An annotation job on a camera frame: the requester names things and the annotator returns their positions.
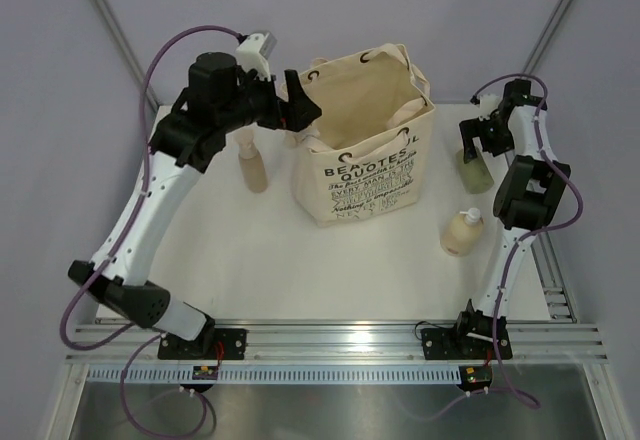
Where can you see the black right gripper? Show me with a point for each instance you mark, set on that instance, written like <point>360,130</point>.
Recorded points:
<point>469,129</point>

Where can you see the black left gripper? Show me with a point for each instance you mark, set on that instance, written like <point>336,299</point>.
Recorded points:
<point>300,109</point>

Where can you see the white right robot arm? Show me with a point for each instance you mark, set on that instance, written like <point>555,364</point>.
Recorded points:
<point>524,206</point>

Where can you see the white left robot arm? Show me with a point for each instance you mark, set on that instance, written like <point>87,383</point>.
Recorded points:
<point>221,96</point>

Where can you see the cream canvas tote bag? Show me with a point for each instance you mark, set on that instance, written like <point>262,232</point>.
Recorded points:
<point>366,155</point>

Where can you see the pale green round bottle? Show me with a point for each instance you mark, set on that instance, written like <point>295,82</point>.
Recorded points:
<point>474,175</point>

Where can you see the beige pump bottle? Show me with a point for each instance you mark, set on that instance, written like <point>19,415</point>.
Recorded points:
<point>251,162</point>

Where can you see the cream pump lotion bottle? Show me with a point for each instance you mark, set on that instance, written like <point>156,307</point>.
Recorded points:
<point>462,232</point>

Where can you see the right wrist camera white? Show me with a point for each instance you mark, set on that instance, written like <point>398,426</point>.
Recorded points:
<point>485,105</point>

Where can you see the left aluminium frame post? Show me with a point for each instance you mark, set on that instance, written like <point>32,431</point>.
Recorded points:
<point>115,32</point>

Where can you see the aluminium frame post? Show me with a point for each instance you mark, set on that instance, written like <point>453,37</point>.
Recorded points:
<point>115,32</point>
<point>542,46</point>

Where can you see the right aluminium frame post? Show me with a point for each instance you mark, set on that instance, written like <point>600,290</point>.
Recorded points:
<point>542,46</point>

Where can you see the aluminium mounting rail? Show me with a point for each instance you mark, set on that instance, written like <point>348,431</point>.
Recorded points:
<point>394,342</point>

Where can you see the white slotted cable duct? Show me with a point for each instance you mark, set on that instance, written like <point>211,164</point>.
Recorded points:
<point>279,374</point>

